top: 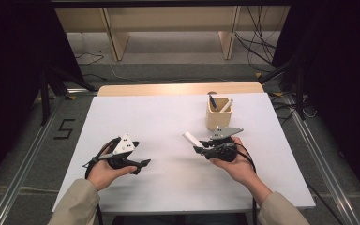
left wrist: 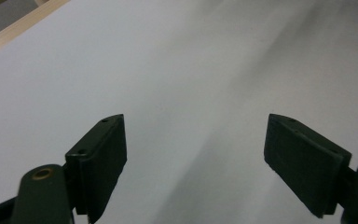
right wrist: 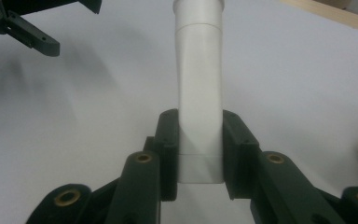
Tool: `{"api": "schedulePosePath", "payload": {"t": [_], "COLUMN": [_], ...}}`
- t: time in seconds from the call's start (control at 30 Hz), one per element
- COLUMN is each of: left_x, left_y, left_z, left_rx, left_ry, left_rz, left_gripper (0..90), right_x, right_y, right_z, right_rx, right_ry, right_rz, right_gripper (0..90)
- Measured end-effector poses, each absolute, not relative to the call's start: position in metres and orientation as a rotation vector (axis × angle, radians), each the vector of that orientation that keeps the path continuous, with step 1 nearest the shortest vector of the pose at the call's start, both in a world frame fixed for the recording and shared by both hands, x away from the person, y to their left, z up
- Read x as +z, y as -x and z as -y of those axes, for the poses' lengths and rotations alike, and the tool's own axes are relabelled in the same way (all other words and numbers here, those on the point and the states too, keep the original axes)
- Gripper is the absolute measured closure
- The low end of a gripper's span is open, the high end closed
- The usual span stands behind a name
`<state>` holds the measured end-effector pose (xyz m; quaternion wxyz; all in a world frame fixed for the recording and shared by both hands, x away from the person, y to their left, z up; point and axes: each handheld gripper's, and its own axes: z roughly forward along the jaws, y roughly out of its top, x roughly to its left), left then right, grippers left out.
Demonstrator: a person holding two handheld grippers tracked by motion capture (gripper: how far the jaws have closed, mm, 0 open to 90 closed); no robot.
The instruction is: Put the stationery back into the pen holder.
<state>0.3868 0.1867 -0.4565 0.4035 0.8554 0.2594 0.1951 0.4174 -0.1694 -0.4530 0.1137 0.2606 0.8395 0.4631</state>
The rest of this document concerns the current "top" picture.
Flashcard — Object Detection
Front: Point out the person's left hand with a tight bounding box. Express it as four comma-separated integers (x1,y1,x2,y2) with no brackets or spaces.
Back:
87,142,138,192

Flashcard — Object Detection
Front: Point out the light wooden table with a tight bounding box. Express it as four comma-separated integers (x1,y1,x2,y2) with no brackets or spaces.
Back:
97,82,265,98

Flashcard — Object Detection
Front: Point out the thick white marker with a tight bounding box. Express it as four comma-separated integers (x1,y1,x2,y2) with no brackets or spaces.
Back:
182,130,204,148

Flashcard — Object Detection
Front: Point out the black frame beam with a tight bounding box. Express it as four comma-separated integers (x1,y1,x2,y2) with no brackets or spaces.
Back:
50,0,294,8

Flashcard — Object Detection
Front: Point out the aluminium floor rail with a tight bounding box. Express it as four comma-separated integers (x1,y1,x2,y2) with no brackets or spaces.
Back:
284,93,360,225
0,96,64,225

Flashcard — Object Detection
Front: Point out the bundle of black floor cables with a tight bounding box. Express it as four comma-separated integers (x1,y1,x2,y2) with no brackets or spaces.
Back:
233,6,283,73

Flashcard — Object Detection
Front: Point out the beige pen holder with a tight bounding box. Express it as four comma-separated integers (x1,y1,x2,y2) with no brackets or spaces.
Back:
205,97,233,131

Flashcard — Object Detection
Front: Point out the light wooden bench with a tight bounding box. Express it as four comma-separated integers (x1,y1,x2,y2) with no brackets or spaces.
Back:
54,6,292,62

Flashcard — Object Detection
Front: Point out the person's right hand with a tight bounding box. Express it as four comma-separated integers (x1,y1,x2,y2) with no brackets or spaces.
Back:
209,136,259,188

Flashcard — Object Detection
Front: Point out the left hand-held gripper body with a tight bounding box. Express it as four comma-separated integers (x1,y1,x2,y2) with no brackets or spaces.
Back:
106,133,137,171

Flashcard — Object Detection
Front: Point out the white board table cover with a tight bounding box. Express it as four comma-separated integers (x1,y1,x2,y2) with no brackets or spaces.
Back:
52,92,317,214

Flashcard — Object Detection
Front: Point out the dark curtain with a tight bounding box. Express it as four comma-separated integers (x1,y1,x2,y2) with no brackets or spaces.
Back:
273,0,360,201
0,0,87,191

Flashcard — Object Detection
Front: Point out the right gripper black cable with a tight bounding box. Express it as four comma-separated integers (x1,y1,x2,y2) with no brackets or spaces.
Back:
231,142,259,225

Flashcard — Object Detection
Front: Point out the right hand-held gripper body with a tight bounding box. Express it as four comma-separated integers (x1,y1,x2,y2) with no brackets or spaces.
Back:
204,126,244,163

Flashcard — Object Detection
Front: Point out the black metal stand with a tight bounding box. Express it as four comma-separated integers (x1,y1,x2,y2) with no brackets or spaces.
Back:
257,55,308,121
38,67,98,127

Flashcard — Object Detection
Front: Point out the slim white pen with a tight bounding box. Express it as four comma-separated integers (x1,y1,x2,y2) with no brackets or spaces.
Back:
219,98,234,113

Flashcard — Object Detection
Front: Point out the dark blue pen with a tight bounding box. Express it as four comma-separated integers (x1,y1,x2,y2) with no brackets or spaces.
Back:
208,94,218,111

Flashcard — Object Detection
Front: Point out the thin black floor cable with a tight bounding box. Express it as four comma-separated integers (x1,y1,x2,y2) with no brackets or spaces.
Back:
74,52,105,66

